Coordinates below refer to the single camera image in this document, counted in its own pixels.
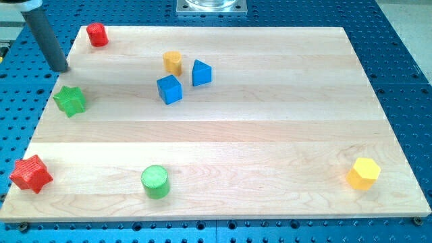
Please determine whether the white rod mount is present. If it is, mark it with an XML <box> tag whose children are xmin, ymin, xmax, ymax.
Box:
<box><xmin>1</xmin><ymin>0</ymin><xmax>43</xmax><ymax>12</ymax></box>

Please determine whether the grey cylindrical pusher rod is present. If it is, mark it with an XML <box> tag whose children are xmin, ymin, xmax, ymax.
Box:
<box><xmin>21</xmin><ymin>7</ymin><xmax>69</xmax><ymax>72</ymax></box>

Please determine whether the red star block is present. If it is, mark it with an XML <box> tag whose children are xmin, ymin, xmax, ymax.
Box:
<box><xmin>9</xmin><ymin>155</ymin><xmax>53</xmax><ymax>194</ymax></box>

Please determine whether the green star block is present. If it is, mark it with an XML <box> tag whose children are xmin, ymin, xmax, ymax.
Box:
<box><xmin>53</xmin><ymin>86</ymin><xmax>86</xmax><ymax>117</ymax></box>

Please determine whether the wooden board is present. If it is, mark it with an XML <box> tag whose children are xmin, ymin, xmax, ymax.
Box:
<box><xmin>1</xmin><ymin>26</ymin><xmax>431</xmax><ymax>222</ymax></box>

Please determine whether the red cylinder block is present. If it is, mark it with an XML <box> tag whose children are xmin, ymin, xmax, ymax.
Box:
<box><xmin>86</xmin><ymin>22</ymin><xmax>109</xmax><ymax>47</ymax></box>

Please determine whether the yellow heart block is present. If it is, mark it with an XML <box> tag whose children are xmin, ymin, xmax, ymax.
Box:
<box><xmin>163</xmin><ymin>51</ymin><xmax>182</xmax><ymax>76</ymax></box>

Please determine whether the blue cube block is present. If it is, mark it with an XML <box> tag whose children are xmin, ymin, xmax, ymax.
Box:
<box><xmin>157</xmin><ymin>75</ymin><xmax>183</xmax><ymax>105</ymax></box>

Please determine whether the blue triangle block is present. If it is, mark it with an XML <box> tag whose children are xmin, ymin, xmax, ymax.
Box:
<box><xmin>192</xmin><ymin>59</ymin><xmax>212</xmax><ymax>86</ymax></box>

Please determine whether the green cylinder block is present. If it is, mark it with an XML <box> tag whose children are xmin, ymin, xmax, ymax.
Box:
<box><xmin>140</xmin><ymin>165</ymin><xmax>170</xmax><ymax>199</ymax></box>

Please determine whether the yellow hexagon block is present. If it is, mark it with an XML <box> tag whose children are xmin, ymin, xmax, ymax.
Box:
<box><xmin>346</xmin><ymin>157</ymin><xmax>381</xmax><ymax>190</ymax></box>

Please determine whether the blue perforated table plate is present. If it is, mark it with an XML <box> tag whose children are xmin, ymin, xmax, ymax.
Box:
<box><xmin>1</xmin><ymin>0</ymin><xmax>431</xmax><ymax>242</ymax></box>

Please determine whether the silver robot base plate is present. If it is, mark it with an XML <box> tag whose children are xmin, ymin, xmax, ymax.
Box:
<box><xmin>175</xmin><ymin>0</ymin><xmax>248</xmax><ymax>16</ymax></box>

